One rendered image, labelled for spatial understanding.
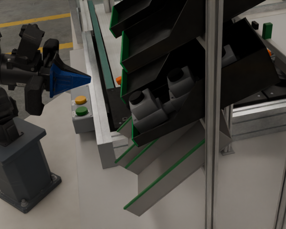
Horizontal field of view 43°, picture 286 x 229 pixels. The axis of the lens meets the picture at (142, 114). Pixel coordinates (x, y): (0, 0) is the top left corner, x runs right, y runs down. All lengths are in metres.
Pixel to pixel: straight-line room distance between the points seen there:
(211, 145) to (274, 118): 0.58
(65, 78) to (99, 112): 0.55
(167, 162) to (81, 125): 0.46
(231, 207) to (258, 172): 0.16
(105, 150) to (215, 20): 0.65
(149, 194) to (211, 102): 0.27
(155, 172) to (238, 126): 0.41
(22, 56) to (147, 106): 0.24
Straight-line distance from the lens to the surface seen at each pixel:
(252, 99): 1.20
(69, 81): 0.67
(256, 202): 1.03
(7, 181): 1.05
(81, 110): 1.21
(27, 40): 0.64
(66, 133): 1.31
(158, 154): 0.86
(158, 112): 0.68
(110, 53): 1.67
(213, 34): 0.54
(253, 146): 1.19
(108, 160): 1.11
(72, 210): 1.05
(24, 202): 1.08
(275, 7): 2.23
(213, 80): 0.57
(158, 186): 0.76
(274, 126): 1.23
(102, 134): 1.11
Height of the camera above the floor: 1.63
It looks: 36 degrees down
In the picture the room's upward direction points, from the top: 7 degrees counter-clockwise
